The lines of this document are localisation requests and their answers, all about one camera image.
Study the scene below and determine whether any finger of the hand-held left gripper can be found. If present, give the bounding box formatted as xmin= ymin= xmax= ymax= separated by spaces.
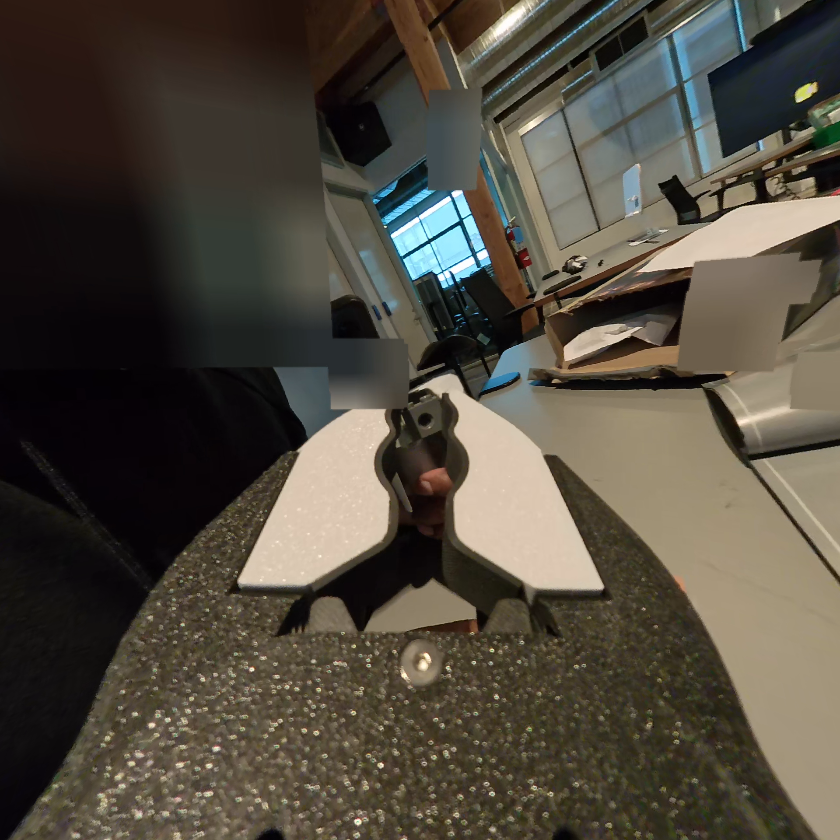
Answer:
xmin=409 ymin=371 xmax=475 ymax=401

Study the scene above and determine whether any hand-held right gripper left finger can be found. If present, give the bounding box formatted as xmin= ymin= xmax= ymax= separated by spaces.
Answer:
xmin=236 ymin=408 xmax=399 ymax=595

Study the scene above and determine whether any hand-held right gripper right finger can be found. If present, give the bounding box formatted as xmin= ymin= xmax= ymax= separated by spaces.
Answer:
xmin=441 ymin=391 xmax=605 ymax=599

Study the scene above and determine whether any small grey toy brick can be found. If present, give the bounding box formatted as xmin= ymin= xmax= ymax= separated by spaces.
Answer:
xmin=402 ymin=400 xmax=442 ymax=441

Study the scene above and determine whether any grey desk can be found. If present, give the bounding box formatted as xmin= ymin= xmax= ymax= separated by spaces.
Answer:
xmin=364 ymin=331 xmax=840 ymax=840

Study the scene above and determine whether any person's left hand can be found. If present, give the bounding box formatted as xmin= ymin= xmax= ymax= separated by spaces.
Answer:
xmin=399 ymin=467 xmax=455 ymax=540

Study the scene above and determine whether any black office chair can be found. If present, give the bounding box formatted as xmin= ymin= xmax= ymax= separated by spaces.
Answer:
xmin=415 ymin=332 xmax=522 ymax=399
xmin=657 ymin=175 xmax=714 ymax=227
xmin=458 ymin=268 xmax=547 ymax=350

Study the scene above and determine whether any red fire extinguisher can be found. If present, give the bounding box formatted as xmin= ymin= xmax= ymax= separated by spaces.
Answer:
xmin=504 ymin=215 xmax=532 ymax=271

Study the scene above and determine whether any open cardboard box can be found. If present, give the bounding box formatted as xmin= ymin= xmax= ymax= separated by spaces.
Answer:
xmin=527 ymin=196 xmax=840 ymax=386

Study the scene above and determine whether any wooden column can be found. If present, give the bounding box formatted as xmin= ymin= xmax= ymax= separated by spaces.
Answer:
xmin=382 ymin=0 xmax=537 ymax=311

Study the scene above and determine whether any small crumpled white paper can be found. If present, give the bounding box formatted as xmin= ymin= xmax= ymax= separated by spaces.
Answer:
xmin=562 ymin=313 xmax=681 ymax=366

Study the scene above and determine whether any grey office table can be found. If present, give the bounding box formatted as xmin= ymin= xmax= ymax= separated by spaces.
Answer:
xmin=530 ymin=222 xmax=711 ymax=308

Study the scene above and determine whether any person's torso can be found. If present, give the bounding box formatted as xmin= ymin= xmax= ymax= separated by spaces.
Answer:
xmin=0 ymin=366 xmax=309 ymax=840

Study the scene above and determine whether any white tablet on stand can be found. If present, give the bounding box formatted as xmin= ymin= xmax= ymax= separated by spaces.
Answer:
xmin=621 ymin=163 xmax=670 ymax=246

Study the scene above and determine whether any grey instruction booklet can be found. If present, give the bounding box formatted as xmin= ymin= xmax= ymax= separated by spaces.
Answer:
xmin=701 ymin=341 xmax=840 ymax=560

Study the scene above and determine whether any flat white paper sheet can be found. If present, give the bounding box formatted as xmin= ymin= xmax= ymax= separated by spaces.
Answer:
xmin=638 ymin=195 xmax=840 ymax=274

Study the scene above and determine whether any long wooden-edged table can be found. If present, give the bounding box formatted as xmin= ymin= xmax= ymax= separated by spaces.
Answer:
xmin=710 ymin=133 xmax=840 ymax=201

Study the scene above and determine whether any large black monitor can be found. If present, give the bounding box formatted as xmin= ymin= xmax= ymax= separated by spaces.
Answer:
xmin=706 ymin=12 xmax=840 ymax=160

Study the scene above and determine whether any green box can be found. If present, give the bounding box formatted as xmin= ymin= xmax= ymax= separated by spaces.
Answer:
xmin=809 ymin=97 xmax=840 ymax=150

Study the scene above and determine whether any black wall speaker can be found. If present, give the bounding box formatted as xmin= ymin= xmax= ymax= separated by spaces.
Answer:
xmin=327 ymin=98 xmax=394 ymax=168

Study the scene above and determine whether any large silver ventilation duct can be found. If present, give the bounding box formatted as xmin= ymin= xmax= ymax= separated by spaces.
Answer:
xmin=458 ymin=0 xmax=595 ymax=74

